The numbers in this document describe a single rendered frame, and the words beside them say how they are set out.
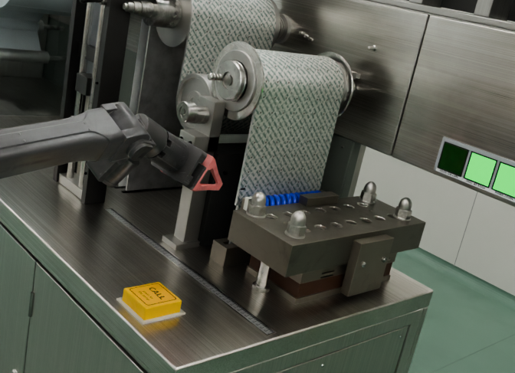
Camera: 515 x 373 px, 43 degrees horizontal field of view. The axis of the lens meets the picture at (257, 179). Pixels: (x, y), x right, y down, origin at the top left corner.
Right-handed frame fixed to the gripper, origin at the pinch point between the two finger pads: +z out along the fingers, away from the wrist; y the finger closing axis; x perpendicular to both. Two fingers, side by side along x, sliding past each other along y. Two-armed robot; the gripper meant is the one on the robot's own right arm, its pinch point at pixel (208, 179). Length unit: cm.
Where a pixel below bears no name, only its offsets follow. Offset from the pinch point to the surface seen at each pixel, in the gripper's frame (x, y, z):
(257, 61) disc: 22.8, -1.4, -4.2
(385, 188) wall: 68, -146, 275
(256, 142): 11.0, 0.1, 5.3
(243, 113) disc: 14.0, -2.4, 0.8
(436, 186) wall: 81, -111, 268
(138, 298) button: -22.4, 10.3, -8.4
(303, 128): 19.4, 0.0, 14.6
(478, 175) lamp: 28, 30, 30
